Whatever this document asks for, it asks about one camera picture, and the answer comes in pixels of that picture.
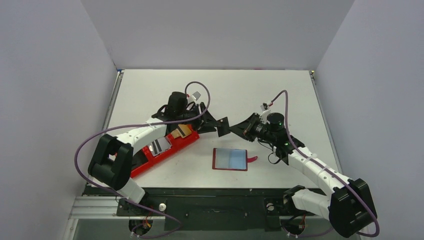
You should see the dark green VIP credit card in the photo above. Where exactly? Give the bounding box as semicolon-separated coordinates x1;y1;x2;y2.
216;116;231;138

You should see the red leather card holder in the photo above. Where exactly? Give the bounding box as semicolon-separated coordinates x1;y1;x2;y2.
212;148;258;172

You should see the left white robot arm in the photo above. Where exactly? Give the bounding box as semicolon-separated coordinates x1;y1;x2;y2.
87;91;225;204

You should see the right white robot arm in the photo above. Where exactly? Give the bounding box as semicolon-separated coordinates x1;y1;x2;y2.
229;112;378;238

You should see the gold credit card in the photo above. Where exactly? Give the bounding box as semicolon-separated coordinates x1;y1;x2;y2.
170;124;193;139

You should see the red plastic tray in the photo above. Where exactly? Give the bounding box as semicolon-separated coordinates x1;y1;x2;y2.
130;124;200;178

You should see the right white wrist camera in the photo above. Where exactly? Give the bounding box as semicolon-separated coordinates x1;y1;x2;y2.
259;103;271;123

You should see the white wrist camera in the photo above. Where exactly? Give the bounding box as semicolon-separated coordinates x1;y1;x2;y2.
259;103;271;123
190;91;201;102

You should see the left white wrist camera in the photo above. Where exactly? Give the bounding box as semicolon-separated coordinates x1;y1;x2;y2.
190;91;201;102

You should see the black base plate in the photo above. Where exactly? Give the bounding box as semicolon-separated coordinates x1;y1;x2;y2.
82;185;335;232

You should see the aluminium frame rail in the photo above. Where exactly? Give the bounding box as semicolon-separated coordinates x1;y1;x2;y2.
62;196;164;240

